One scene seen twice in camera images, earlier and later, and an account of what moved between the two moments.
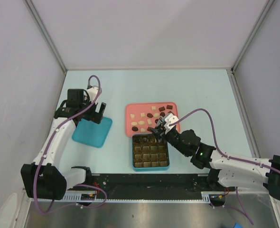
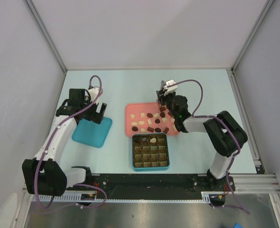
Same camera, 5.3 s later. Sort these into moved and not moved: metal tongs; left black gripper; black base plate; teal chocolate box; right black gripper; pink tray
Moved: metal tongs; right black gripper
Not moved: left black gripper; teal chocolate box; pink tray; black base plate
